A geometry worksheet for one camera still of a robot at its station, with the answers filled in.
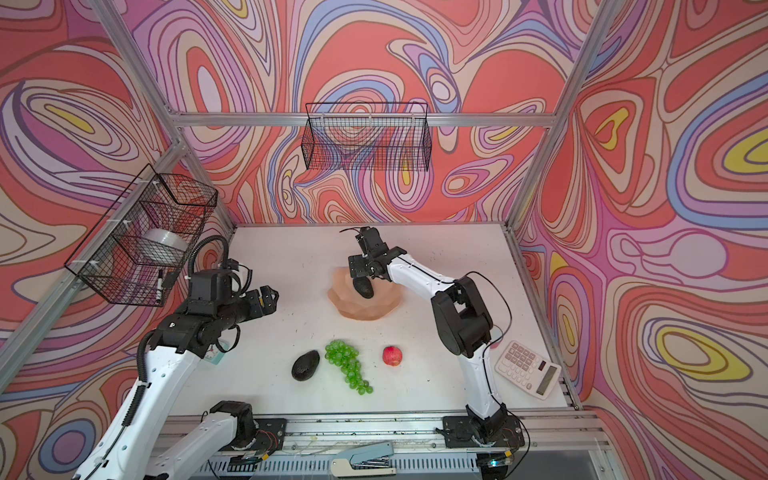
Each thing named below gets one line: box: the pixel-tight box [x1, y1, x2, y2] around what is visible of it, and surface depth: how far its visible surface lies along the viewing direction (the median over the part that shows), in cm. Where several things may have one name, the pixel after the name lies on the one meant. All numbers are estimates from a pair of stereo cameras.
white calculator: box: [494, 340, 562, 401], surface depth 82 cm
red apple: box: [382, 346, 403, 367], surface depth 84 cm
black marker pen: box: [156, 269, 163, 303], surface depth 73 cm
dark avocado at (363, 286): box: [352, 276, 374, 299], surface depth 98 cm
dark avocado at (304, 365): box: [291, 350, 320, 381], surface depth 83 cm
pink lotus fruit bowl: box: [328, 267, 401, 321], surface depth 100 cm
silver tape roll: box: [141, 228, 188, 252], surface depth 73 cm
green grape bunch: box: [324, 339, 374, 395], surface depth 83 cm
